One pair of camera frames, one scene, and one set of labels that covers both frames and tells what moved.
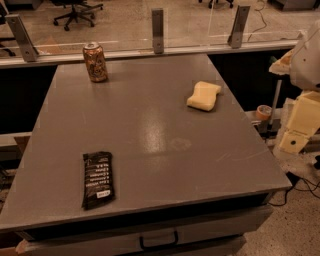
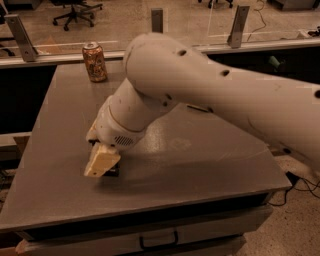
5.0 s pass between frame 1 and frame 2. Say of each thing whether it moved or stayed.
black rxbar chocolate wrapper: moved
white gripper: moved
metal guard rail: stayed
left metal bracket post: stayed
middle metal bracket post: stayed
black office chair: stayed
